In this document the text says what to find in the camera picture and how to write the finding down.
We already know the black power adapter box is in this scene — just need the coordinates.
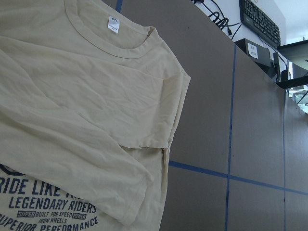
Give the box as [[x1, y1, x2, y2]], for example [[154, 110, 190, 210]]
[[235, 38, 276, 74]]

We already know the beige long-sleeve printed shirt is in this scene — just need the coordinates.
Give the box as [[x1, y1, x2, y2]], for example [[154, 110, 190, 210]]
[[0, 0, 191, 231]]

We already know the black keyboard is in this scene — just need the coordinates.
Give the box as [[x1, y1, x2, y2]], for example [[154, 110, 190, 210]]
[[239, 0, 281, 48]]

